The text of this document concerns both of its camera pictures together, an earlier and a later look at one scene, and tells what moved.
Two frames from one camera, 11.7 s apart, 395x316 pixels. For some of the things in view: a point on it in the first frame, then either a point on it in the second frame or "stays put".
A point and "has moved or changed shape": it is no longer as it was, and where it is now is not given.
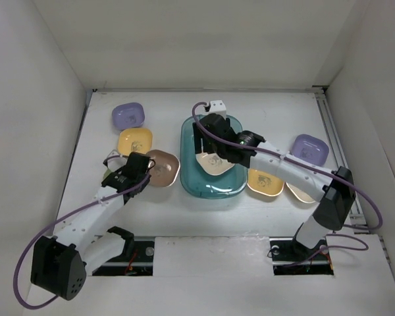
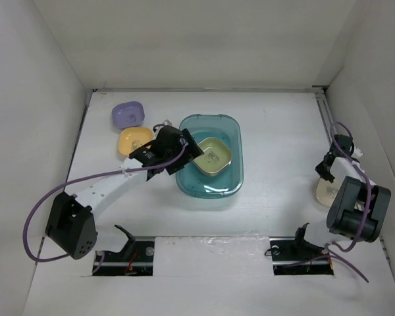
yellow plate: x=134 y=140 stays put
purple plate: x=130 y=115 stays put
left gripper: x=144 y=185 to x=193 y=153
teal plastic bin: x=195 y=184 stays put
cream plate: x=301 y=195 has moved or changed shape
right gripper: x=197 y=135 to x=320 y=170
